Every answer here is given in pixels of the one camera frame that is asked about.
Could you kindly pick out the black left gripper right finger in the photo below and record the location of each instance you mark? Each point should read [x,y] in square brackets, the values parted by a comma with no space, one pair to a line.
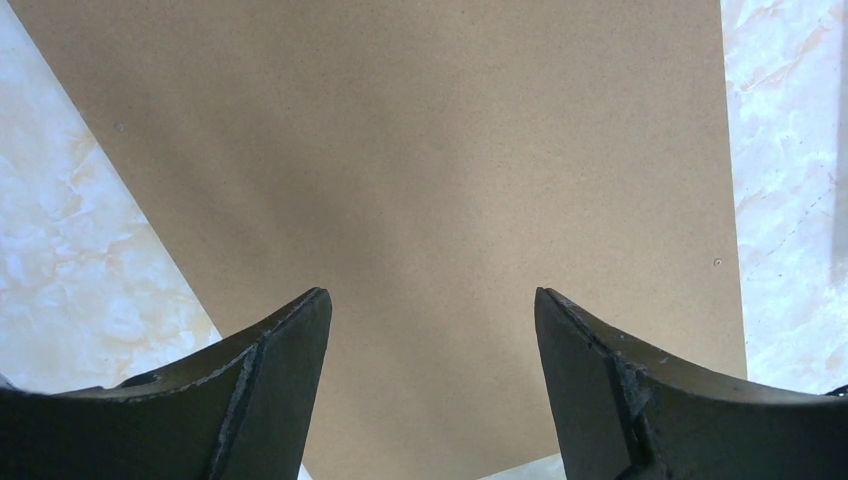
[626,409]

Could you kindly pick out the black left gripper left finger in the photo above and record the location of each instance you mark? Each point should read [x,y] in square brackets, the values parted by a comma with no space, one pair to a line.
[237,409]

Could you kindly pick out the brown cardboard backing board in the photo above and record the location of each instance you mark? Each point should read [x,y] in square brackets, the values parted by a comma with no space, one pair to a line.
[431,164]

